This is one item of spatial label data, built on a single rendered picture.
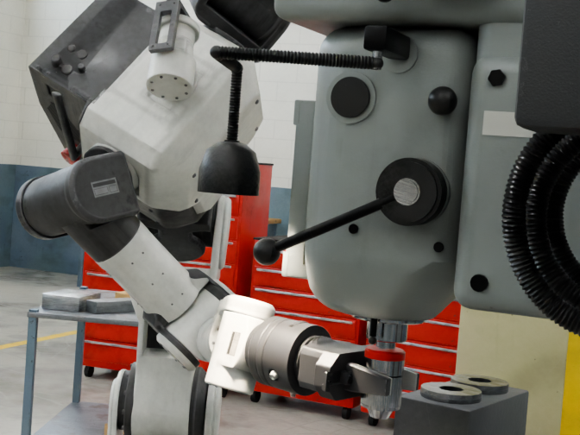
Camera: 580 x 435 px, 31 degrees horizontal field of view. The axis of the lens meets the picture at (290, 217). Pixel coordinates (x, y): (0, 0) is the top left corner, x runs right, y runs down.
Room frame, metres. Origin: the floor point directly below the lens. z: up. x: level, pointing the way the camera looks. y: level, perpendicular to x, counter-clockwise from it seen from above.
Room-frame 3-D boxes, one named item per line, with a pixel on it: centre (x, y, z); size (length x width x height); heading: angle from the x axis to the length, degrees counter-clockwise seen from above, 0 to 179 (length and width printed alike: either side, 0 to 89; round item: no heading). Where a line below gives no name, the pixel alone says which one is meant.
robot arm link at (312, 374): (1.28, -0.05, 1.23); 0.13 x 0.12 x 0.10; 139
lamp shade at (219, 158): (1.24, 0.07, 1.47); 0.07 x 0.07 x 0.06
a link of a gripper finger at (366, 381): (1.20, -0.10, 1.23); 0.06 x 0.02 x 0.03; 49
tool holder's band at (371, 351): (1.22, -0.12, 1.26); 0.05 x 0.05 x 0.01
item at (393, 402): (1.22, -0.12, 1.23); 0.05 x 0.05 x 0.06
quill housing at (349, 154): (1.22, -0.13, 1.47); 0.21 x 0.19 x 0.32; 157
